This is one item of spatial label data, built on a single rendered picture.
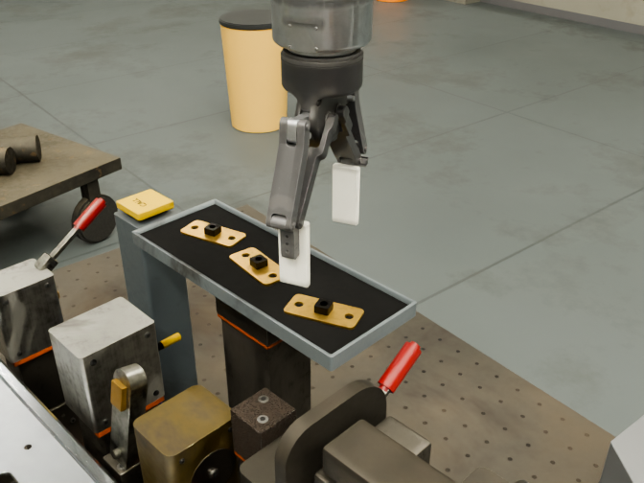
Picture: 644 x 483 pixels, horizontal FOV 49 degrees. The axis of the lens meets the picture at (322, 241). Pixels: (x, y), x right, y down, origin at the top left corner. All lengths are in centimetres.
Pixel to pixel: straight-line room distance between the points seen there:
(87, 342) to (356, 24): 48
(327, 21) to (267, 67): 375
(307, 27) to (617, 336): 239
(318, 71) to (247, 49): 369
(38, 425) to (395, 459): 50
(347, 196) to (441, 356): 75
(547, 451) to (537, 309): 164
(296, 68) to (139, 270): 52
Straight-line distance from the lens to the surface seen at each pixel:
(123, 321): 89
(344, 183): 78
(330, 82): 64
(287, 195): 62
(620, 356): 278
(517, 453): 131
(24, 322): 112
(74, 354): 86
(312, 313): 78
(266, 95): 441
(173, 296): 111
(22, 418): 97
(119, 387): 82
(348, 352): 74
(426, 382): 141
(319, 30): 62
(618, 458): 102
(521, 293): 300
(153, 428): 79
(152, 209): 103
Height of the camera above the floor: 162
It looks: 30 degrees down
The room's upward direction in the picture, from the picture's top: straight up
